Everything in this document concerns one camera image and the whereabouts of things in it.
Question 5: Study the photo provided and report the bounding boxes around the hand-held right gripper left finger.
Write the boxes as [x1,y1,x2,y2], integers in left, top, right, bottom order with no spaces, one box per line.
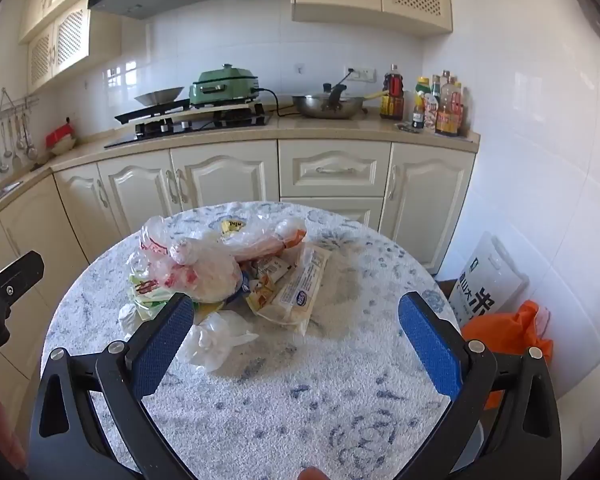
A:
[27,291,196,480]

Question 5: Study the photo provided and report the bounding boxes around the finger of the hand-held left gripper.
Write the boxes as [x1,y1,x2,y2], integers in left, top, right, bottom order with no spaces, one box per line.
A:
[0,251,46,361]

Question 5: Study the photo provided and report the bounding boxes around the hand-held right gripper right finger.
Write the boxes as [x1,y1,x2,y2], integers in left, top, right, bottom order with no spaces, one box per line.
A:
[398,291,563,480]

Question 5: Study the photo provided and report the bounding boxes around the green snack packet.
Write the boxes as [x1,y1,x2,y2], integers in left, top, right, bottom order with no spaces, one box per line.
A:
[129,270,173,322]

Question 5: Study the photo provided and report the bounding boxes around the small white plastic bag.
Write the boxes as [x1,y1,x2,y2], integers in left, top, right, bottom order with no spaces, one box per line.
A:
[117,302,143,338]

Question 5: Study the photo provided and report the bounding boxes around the white crumpled plastic bag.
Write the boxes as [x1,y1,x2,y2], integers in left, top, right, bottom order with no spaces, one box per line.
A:
[182,310,260,372]

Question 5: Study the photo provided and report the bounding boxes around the steel sink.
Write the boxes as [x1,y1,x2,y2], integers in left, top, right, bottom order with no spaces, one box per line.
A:
[0,180,23,211]

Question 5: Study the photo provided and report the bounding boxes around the orange plastic bag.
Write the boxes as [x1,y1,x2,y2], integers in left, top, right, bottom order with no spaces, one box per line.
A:
[460,300,555,411]

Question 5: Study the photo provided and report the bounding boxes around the red print clear plastic bag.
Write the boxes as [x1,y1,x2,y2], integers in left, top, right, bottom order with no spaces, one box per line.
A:
[139,216,243,306]

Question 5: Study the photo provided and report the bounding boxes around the white rice bag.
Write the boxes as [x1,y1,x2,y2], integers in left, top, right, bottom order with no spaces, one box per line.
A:
[447,231,530,328]

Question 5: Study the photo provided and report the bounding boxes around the yellow snack wrapper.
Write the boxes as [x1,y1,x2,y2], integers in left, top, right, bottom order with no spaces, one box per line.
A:
[245,277,282,313]

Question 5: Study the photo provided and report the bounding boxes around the hanging kitchen utensils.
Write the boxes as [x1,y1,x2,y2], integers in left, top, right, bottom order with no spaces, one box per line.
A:
[0,110,38,173]

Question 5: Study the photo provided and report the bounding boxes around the blue white fluffy table cloth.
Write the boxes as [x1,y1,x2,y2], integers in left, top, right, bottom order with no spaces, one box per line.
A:
[40,201,481,480]

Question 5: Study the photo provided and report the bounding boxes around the long clear plastic bag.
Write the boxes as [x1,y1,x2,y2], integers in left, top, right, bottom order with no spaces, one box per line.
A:
[215,216,308,263]

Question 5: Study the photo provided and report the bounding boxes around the red lid white bowl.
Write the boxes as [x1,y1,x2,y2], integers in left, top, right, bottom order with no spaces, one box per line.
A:
[45,119,78,156]

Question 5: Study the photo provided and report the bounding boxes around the metal utensil rack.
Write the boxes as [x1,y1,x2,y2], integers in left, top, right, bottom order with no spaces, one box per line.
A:
[0,87,40,121]

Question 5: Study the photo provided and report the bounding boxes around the cream base cabinet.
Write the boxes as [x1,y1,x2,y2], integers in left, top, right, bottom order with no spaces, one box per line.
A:
[0,137,481,401]

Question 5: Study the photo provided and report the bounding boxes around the large cream drawer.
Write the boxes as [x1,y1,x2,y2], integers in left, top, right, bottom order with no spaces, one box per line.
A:
[279,141,392,198]

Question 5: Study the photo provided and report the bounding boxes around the steel wok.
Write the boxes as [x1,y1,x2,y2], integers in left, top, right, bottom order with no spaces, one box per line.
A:
[134,87,186,107]

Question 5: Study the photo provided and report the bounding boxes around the small cream lattice cabinet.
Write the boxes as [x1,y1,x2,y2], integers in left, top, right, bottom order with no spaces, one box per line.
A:
[27,5,92,93]

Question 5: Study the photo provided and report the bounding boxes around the cooking oil bottle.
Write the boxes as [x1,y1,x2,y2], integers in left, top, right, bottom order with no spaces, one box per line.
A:
[437,70,466,137]

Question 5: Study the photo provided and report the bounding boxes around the white label bottle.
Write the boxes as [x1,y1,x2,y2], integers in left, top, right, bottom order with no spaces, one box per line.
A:
[429,74,443,132]

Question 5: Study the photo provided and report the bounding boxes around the yellow cap bottle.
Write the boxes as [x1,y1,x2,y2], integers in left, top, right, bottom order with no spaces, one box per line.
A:
[411,76,431,130]

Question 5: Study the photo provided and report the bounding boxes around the dark sauce bottle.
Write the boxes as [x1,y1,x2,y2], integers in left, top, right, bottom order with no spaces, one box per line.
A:
[380,64,406,121]

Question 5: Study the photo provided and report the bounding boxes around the steel frying pan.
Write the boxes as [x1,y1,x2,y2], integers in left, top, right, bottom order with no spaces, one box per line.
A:
[291,81,388,120]

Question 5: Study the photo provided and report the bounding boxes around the green electric cooker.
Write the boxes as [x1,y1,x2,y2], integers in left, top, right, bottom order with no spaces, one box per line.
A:
[189,64,262,107]

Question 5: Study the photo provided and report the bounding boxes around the black handled utensil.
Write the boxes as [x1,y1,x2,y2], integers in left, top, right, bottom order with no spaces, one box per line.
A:
[322,81,348,111]

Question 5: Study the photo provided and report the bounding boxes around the black power cable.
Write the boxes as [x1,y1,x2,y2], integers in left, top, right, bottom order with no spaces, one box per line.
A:
[257,87,301,118]

